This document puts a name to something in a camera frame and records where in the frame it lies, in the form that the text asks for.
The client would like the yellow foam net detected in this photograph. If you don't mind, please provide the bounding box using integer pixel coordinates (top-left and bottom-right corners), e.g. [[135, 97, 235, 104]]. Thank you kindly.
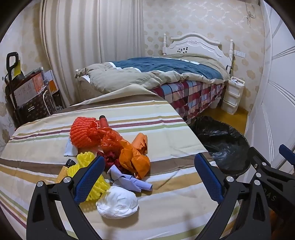
[[68, 151, 110, 202]]

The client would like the cream pleated curtain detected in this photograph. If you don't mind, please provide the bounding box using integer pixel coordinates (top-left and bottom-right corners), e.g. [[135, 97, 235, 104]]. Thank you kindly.
[[39, 0, 148, 109]]

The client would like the bed with plaid sheet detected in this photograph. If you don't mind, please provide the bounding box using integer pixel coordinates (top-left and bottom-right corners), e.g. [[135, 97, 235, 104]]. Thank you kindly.
[[75, 53, 231, 94]]

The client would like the white wooden bed frame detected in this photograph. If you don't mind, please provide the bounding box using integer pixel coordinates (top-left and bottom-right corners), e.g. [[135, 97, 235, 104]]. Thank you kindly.
[[161, 32, 235, 64]]

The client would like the white wardrobe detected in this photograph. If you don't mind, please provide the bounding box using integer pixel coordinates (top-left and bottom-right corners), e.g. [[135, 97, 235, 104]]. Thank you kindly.
[[244, 0, 295, 176]]

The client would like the orange plastic bag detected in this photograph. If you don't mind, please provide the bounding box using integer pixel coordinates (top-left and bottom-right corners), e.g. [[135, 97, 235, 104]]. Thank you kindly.
[[119, 143, 151, 179]]

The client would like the dark red wrapper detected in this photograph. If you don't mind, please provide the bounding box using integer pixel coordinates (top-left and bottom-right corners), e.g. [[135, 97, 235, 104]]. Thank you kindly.
[[97, 151, 122, 172]]

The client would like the red plastic bag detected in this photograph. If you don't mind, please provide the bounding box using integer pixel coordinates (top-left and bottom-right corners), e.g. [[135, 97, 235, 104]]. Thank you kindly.
[[99, 127, 124, 153]]

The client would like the orange foam net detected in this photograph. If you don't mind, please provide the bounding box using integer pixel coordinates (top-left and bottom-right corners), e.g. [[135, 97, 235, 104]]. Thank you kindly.
[[70, 116, 102, 149]]

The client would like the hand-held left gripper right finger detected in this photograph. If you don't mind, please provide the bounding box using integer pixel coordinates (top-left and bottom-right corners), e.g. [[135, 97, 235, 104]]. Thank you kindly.
[[194, 152, 271, 240]]

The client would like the bin with black bag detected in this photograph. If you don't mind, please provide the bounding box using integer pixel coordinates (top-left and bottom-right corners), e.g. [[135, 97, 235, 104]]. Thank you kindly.
[[190, 115, 251, 178]]

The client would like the white plastic drawer unit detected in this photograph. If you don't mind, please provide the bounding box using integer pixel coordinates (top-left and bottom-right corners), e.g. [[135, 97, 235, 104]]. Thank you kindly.
[[221, 77, 245, 114]]

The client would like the lavender paper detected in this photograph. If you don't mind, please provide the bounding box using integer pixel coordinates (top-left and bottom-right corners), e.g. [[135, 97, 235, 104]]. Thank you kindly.
[[107, 164, 153, 192]]

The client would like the yellow cord with black plug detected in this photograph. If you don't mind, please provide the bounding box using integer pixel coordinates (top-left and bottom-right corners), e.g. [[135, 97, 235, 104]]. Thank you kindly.
[[226, 55, 235, 71]]

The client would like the white tissue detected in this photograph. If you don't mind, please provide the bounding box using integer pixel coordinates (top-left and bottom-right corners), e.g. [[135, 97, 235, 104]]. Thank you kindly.
[[96, 186, 139, 220]]

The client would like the yellow bottle black cap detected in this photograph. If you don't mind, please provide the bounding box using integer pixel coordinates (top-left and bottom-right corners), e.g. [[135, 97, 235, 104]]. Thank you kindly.
[[55, 159, 76, 184]]

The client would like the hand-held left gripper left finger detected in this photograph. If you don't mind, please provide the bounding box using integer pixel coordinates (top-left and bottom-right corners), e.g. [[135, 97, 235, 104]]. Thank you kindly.
[[26, 155, 106, 240]]

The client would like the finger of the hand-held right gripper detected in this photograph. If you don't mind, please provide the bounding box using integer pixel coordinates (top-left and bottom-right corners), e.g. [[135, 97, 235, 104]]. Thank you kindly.
[[248, 146, 295, 185], [278, 144, 295, 163]]

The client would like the printed cardboard carton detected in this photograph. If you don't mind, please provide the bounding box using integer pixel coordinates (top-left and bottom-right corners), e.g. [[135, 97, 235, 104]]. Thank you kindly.
[[11, 69, 45, 107]]

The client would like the white paper slip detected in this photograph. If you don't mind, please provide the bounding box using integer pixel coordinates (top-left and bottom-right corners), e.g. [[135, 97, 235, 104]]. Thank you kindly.
[[65, 138, 79, 157]]

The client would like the white and orange box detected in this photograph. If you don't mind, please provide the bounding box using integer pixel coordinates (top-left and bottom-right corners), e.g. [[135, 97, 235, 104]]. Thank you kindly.
[[43, 69, 60, 95]]

